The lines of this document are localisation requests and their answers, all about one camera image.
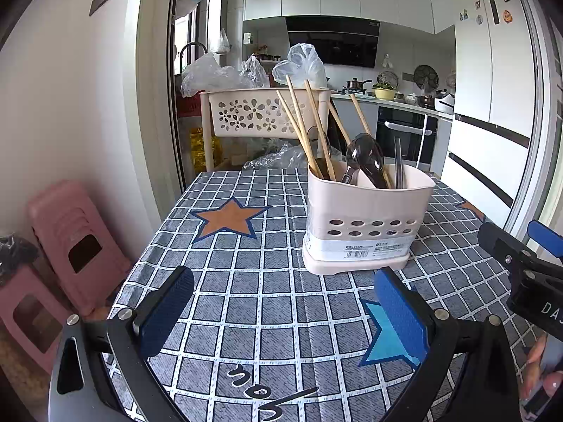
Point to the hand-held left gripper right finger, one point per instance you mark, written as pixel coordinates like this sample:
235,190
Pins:
402,312

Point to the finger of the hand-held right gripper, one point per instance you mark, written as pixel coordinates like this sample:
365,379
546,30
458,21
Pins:
545,233
501,241

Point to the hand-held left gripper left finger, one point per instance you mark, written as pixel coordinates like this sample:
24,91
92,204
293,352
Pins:
169,312

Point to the beige plastic utensil holder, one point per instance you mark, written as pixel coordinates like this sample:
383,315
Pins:
365,211

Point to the person's right hand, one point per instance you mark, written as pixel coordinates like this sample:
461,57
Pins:
536,356

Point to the tall pink plastic stool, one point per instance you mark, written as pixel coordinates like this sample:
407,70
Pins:
66,211

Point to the white rice cooker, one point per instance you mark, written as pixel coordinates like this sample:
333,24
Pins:
443,103

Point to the low pink plastic stool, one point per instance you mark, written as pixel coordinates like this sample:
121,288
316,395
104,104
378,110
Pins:
17,290

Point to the black built-in oven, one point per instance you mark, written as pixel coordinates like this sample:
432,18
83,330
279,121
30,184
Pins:
409,116

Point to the black plastic bag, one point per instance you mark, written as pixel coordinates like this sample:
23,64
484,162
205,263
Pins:
15,255

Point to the yellow oil bottle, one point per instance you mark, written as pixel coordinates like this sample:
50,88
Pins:
202,149

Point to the white refrigerator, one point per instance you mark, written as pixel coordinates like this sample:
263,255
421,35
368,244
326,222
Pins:
475,74

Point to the round dark strainer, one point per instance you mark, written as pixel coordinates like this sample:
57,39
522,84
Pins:
426,77

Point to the clear plastic wrap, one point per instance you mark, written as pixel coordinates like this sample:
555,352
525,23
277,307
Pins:
277,156

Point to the green bowl with vegetables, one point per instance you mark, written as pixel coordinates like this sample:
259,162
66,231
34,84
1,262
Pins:
383,93

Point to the dark cooking pot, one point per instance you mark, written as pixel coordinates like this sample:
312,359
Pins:
354,85

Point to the beige flower-cutout basket rack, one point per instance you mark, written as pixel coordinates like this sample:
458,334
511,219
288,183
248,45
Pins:
264,96

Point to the clear crumpled plastic bag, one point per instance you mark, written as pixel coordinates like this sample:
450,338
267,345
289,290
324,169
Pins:
206,74

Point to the black range hood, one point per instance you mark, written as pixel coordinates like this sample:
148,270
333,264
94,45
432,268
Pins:
330,41

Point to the white translucent plastic bag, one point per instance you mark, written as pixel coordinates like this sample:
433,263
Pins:
301,63

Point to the metal kitchen faucet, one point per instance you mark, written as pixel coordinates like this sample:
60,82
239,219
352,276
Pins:
193,45

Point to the white hanging plastic bag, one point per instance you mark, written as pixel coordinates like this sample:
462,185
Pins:
221,44

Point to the silver sliding door frame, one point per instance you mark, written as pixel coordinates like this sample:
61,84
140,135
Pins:
539,96

